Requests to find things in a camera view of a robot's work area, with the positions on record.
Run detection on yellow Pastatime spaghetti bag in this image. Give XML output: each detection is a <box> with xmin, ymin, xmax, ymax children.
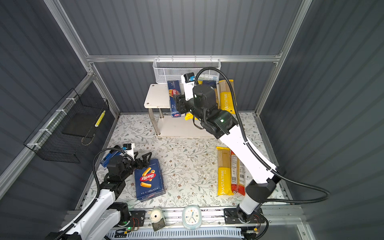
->
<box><xmin>219</xmin><ymin>80</ymin><xmax>235</xmax><ymax>115</ymax></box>

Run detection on yellow clear spaghetti bag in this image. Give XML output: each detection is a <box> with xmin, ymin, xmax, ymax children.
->
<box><xmin>185</xmin><ymin>113</ymin><xmax>195</xmax><ymax>121</ymax></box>

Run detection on blue Barilla spaghetti box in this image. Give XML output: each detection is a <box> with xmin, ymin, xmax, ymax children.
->
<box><xmin>167</xmin><ymin>80</ymin><xmax>185</xmax><ymax>118</ymax></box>

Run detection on blue Ankara spaghetti bag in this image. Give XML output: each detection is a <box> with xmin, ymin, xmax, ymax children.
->
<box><xmin>202</xmin><ymin>81</ymin><xmax>220</xmax><ymax>105</ymax></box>

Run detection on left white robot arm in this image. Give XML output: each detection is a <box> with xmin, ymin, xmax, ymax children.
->
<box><xmin>45</xmin><ymin>148</ymin><xmax>152</xmax><ymax>240</ymax></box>

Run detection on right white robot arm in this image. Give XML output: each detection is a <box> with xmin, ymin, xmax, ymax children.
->
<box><xmin>173</xmin><ymin>85</ymin><xmax>280</xmax><ymax>219</ymax></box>

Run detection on white two-tier shelf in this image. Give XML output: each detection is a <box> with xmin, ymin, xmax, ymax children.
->
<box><xmin>144</xmin><ymin>84</ymin><xmax>214</xmax><ymax>138</ymax></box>

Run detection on blue stapler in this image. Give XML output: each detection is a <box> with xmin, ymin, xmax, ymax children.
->
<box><xmin>101</xmin><ymin>150</ymin><xmax>121</xmax><ymax>168</ymax></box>

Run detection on blue Barilla rigatoni box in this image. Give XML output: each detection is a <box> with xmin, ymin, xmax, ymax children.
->
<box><xmin>134</xmin><ymin>159</ymin><xmax>166</xmax><ymax>202</ymax></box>

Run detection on yellow green marker pen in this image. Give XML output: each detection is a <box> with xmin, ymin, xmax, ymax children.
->
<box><xmin>95</xmin><ymin>111</ymin><xmax>106</xmax><ymax>128</ymax></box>

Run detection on tape roll dispenser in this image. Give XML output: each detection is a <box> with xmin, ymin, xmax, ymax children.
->
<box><xmin>150</xmin><ymin>207</ymin><xmax>166</xmax><ymax>232</ymax></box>

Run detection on white analog clock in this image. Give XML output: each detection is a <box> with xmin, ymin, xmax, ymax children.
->
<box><xmin>182</xmin><ymin>205</ymin><xmax>202</xmax><ymax>230</ymax></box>

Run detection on red spaghetti bag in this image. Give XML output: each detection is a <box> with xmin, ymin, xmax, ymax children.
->
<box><xmin>231</xmin><ymin>151</ymin><xmax>246</xmax><ymax>196</ymax></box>

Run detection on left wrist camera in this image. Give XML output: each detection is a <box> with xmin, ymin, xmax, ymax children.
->
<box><xmin>123</xmin><ymin>143</ymin><xmax>135</xmax><ymax>159</ymax></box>

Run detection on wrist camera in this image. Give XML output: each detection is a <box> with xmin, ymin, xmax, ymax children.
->
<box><xmin>123</xmin><ymin>143</ymin><xmax>135</xmax><ymax>159</ymax></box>
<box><xmin>181</xmin><ymin>73</ymin><xmax>195</xmax><ymax>101</ymax></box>

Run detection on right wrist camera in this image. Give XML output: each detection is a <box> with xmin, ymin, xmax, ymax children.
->
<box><xmin>181</xmin><ymin>73</ymin><xmax>195</xmax><ymax>101</ymax></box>

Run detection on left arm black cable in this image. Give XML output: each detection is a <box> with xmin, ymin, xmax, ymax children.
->
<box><xmin>52</xmin><ymin>146</ymin><xmax>136</xmax><ymax>240</ymax></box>

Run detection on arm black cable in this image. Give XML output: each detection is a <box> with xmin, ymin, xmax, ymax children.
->
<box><xmin>52</xmin><ymin>146</ymin><xmax>136</xmax><ymax>240</ymax></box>
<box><xmin>194</xmin><ymin>66</ymin><xmax>330</xmax><ymax>205</ymax></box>

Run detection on white wire mesh basket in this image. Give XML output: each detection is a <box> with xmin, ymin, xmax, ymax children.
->
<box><xmin>153</xmin><ymin>60</ymin><xmax>222</xmax><ymax>84</ymax></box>

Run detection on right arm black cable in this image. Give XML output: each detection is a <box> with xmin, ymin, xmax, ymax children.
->
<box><xmin>194</xmin><ymin>66</ymin><xmax>330</xmax><ymax>205</ymax></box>

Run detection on black wire mesh basket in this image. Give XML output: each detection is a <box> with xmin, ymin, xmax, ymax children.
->
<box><xmin>24</xmin><ymin>90</ymin><xmax>109</xmax><ymax>164</ymax></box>

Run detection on aluminium mounting rail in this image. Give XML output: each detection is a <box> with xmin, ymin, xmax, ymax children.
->
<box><xmin>64</xmin><ymin>205</ymin><xmax>304</xmax><ymax>240</ymax></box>

